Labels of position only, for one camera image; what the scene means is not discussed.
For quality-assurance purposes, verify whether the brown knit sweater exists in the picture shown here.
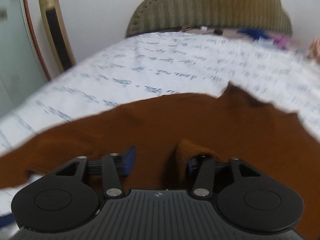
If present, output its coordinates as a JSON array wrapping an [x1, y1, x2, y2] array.
[[1, 85, 319, 239]]

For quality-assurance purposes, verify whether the pink clothes pile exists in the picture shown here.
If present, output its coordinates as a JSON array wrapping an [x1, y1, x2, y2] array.
[[308, 38, 320, 63]]

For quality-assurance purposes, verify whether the white script-print bed sheet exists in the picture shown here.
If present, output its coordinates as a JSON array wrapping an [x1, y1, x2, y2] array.
[[1, 32, 319, 214]]

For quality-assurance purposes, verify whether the frosted glass wardrobe door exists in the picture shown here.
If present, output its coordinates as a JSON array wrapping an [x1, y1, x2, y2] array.
[[0, 0, 47, 116]]

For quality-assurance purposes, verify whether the gold tower air conditioner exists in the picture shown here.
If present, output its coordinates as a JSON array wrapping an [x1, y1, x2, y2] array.
[[39, 0, 76, 73]]

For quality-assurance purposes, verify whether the light blue folded cloth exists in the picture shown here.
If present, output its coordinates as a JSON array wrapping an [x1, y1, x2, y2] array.
[[255, 37, 274, 48]]

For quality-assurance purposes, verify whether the small black device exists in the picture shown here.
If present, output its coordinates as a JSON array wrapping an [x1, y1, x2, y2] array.
[[213, 29, 223, 36]]

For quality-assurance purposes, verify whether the blue garment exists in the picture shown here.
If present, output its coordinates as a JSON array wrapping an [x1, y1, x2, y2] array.
[[237, 28, 272, 40]]

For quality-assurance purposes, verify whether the purple garment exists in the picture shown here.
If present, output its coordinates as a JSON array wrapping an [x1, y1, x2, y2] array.
[[272, 35, 292, 50]]

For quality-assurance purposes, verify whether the olive striped headboard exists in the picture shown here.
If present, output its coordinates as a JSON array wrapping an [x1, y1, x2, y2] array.
[[126, 0, 292, 37]]

